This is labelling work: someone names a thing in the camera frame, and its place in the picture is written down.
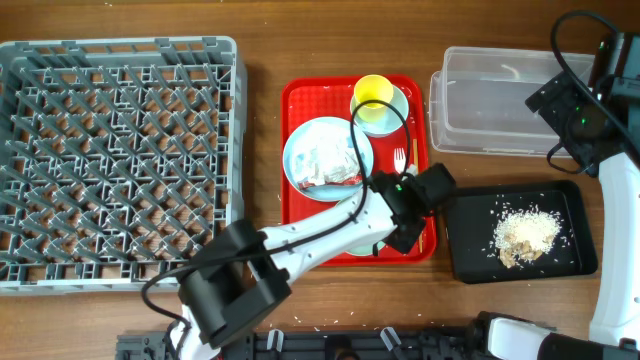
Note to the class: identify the pile of rice scraps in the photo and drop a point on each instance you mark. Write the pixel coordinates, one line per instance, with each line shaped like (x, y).
(523, 235)

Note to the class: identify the wooden chopstick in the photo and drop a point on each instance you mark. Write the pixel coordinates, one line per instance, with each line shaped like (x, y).
(416, 165)

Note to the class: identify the grey plastic dishwasher rack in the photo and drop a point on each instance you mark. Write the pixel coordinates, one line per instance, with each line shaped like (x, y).
(120, 158)

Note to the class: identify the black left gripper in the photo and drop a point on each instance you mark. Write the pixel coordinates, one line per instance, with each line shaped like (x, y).
(409, 237)

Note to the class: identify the white plastic fork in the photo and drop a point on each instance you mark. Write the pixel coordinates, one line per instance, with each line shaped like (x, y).
(399, 160)

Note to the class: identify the large light blue plate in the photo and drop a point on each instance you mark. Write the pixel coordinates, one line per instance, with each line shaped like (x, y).
(364, 154)

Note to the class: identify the small light blue bowl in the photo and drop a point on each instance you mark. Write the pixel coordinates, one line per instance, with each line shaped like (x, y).
(397, 111)

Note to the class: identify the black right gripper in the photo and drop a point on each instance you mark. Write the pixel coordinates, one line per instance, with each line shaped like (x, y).
(572, 91)

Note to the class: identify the red snack wrapper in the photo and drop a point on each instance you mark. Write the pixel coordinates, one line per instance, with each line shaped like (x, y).
(308, 183)

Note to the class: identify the black food waste tray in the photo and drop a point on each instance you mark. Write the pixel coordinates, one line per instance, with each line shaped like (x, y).
(475, 214)

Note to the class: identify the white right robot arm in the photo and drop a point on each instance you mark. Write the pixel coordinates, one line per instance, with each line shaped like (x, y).
(614, 328)

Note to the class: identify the clear plastic waste bin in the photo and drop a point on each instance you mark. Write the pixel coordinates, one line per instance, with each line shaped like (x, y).
(477, 102)

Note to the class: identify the yellow plastic cup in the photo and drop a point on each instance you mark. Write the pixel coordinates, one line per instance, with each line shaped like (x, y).
(372, 87)

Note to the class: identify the white paper napkin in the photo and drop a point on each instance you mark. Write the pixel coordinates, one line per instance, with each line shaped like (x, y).
(323, 150)

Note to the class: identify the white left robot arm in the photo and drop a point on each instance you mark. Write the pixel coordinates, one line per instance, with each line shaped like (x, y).
(237, 280)

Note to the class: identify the pale green bowl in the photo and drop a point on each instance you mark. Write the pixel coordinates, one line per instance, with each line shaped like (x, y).
(366, 250)

